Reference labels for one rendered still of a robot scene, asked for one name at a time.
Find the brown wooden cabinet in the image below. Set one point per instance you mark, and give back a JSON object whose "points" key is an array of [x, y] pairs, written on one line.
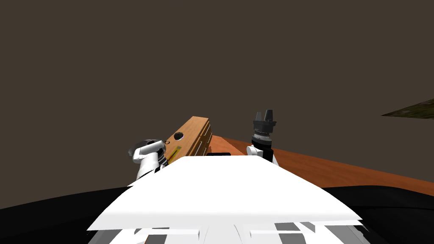
{"points": [[190, 138]]}

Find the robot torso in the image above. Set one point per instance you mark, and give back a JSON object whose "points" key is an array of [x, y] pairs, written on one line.
{"points": [[220, 189]]}

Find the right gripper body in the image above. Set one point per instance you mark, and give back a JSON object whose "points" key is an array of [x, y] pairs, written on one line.
{"points": [[264, 127]]}

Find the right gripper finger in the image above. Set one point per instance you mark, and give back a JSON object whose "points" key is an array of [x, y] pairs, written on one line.
{"points": [[259, 116], [269, 115]]}

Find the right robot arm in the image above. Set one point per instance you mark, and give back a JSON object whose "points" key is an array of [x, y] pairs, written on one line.
{"points": [[261, 144]]}

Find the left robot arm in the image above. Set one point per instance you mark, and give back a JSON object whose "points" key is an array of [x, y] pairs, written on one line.
{"points": [[148, 159]]}

